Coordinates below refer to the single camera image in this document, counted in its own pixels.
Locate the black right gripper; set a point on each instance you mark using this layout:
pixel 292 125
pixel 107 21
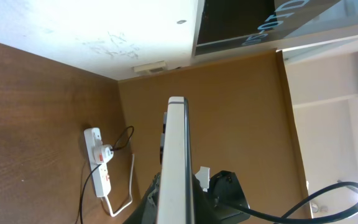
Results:
pixel 146 212

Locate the black flip smartphone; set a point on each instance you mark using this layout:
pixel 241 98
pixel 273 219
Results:
pixel 175 204

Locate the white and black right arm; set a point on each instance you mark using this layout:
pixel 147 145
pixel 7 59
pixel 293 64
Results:
pixel 224 187

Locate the white USB charger adapter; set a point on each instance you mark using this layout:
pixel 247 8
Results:
pixel 103 154

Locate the white power strip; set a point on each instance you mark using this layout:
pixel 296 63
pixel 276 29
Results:
pixel 100 174

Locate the brown wooden side panel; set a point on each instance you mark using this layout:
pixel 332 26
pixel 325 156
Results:
pixel 241 120

